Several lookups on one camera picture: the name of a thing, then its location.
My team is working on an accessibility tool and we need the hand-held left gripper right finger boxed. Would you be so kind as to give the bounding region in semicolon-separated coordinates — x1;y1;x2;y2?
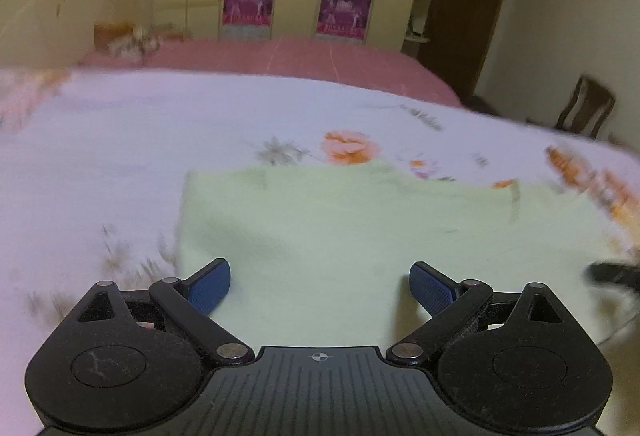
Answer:
385;260;577;365

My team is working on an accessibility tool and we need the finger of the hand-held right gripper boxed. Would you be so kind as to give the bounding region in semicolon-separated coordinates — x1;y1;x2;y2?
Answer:
584;260;640;292

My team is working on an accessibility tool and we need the dark brown door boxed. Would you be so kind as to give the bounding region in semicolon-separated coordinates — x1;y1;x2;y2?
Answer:
434;0;517;103

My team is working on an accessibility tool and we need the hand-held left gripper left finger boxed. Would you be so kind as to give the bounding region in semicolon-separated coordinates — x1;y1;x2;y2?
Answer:
65;257;255;365

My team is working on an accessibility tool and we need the floral lilac blanket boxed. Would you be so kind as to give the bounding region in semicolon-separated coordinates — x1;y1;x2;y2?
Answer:
0;68;640;422

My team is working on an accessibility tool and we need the pink bed sheet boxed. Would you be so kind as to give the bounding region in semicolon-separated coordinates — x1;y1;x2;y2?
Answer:
79;34;463;108

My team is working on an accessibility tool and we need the orange patterned pillow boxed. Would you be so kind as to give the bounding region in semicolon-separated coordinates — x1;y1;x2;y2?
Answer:
94;20;162;63

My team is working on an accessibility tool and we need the pale green small garment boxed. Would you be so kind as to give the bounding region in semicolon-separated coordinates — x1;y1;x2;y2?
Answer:
175;160;632;353

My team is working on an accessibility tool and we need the brown wooden chair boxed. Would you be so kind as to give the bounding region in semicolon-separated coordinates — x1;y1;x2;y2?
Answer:
556;73;617;139

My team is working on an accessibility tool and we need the cream curved headboard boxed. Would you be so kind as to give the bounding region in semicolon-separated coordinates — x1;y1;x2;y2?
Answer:
0;0;142;68

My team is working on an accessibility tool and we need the magenta wardrobe poster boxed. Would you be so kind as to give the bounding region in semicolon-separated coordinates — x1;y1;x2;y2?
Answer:
316;0;375;38
222;0;277;28

